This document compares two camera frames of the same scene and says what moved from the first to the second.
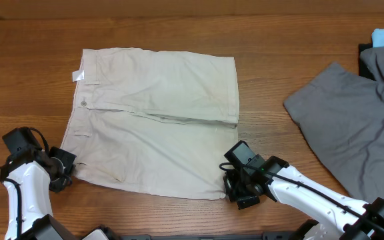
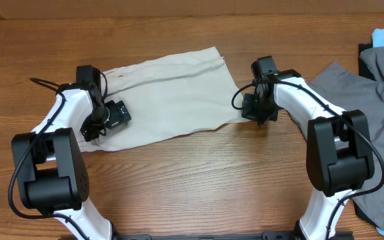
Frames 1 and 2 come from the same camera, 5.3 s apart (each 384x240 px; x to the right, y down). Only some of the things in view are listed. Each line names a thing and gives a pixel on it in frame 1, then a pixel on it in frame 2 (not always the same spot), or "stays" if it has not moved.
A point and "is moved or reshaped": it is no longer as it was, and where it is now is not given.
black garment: (363, 70) stays
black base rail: (271, 237) stays
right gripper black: (230, 181) → (250, 113)
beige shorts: (153, 122) is moved or reshaped
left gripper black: (69, 158) → (118, 113)
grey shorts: (356, 126) stays
